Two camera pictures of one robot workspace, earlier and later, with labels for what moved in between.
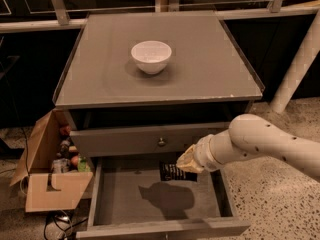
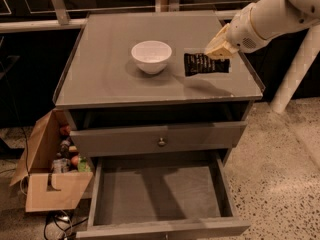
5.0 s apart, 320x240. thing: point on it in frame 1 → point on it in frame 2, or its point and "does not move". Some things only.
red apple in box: (74, 161) does not move
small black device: (169, 171) → (199, 63)
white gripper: (202, 153) → (242, 34)
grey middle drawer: (128, 199) does not move
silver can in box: (61, 165) does not move
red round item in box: (65, 130) does not move
